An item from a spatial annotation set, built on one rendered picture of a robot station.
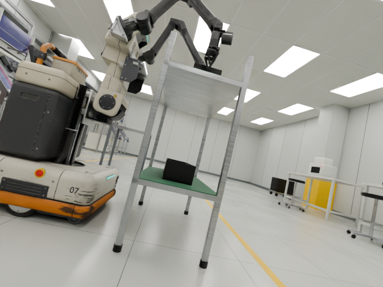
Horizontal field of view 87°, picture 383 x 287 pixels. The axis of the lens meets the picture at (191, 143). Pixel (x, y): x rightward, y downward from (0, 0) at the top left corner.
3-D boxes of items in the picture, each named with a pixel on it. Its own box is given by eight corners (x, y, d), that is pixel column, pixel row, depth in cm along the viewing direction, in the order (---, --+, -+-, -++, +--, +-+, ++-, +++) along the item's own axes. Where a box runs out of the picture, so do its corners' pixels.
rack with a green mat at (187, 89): (187, 213, 187) (214, 101, 196) (207, 269, 97) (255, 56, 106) (138, 203, 182) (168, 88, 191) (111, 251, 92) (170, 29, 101)
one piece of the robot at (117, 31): (109, 31, 119) (117, 14, 120) (111, 36, 124) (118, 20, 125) (125, 38, 120) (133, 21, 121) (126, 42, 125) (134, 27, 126)
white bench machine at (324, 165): (318, 177, 491) (322, 159, 495) (335, 180, 448) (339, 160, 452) (306, 175, 483) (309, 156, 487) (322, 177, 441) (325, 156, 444)
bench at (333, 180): (306, 207, 533) (312, 177, 539) (361, 228, 384) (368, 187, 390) (280, 201, 524) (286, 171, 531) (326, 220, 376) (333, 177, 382)
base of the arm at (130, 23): (122, 27, 129) (117, 15, 117) (134, 23, 130) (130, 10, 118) (127, 40, 129) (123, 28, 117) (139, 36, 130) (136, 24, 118)
